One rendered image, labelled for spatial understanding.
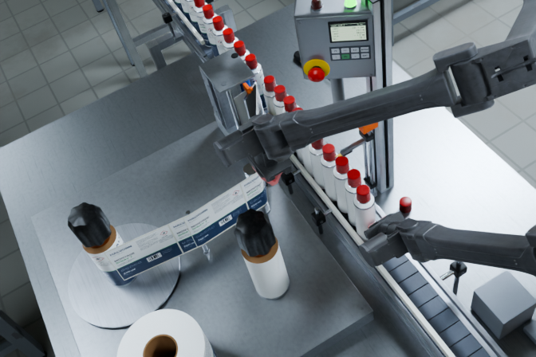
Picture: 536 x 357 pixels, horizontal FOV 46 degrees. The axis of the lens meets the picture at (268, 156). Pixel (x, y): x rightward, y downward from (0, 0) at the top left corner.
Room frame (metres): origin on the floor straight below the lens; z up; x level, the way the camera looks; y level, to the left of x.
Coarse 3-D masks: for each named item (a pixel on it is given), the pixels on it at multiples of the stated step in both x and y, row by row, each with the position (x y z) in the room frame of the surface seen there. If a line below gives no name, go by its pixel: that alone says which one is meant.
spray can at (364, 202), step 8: (360, 192) 0.84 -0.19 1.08; (368, 192) 0.83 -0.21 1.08; (360, 200) 0.83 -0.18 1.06; (368, 200) 0.83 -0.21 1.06; (360, 208) 0.83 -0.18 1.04; (368, 208) 0.82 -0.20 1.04; (360, 216) 0.83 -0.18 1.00; (368, 216) 0.82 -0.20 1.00; (360, 224) 0.83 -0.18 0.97; (368, 224) 0.82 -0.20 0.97; (360, 232) 0.83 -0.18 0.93
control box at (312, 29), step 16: (304, 0) 1.09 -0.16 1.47; (336, 0) 1.06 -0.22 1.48; (304, 16) 1.04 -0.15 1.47; (320, 16) 1.03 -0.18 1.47; (336, 16) 1.02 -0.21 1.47; (352, 16) 1.01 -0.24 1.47; (368, 16) 0.99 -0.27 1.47; (304, 32) 1.04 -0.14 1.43; (320, 32) 1.03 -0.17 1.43; (368, 32) 1.00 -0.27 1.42; (304, 48) 1.04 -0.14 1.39; (320, 48) 1.03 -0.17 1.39; (304, 64) 1.04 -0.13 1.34; (320, 64) 1.03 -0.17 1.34; (336, 64) 1.02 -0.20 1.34; (352, 64) 1.01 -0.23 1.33; (368, 64) 1.00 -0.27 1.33
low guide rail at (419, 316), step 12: (300, 168) 1.09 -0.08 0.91; (312, 180) 1.04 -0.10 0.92; (336, 216) 0.91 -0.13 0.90; (348, 228) 0.86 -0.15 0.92; (360, 240) 0.81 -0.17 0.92; (384, 276) 0.70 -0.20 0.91; (396, 288) 0.66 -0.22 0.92; (408, 300) 0.62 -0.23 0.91; (432, 336) 0.53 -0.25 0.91; (444, 348) 0.49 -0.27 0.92
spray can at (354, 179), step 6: (348, 174) 0.90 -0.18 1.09; (354, 174) 0.90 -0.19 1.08; (360, 174) 0.89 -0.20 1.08; (348, 180) 0.89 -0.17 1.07; (354, 180) 0.88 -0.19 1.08; (360, 180) 0.89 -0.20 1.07; (348, 186) 0.89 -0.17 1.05; (354, 186) 0.88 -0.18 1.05; (348, 192) 0.88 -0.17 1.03; (354, 192) 0.87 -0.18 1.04; (348, 198) 0.89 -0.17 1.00; (348, 204) 0.89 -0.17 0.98; (348, 210) 0.89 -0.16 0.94; (354, 216) 0.88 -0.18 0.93; (354, 222) 0.88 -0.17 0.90
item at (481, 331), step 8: (376, 208) 0.86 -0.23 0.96; (424, 264) 0.68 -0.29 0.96; (432, 272) 0.66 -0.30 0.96; (440, 280) 0.63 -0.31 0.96; (448, 288) 0.61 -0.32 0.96; (448, 296) 0.59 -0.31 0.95; (456, 304) 0.57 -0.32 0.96; (464, 312) 0.54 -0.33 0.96; (472, 320) 0.52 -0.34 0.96; (480, 328) 0.50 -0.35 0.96; (488, 336) 0.48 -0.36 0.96; (488, 344) 0.47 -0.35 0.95; (496, 344) 0.46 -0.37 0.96; (496, 352) 0.44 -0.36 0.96; (504, 352) 0.44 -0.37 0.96
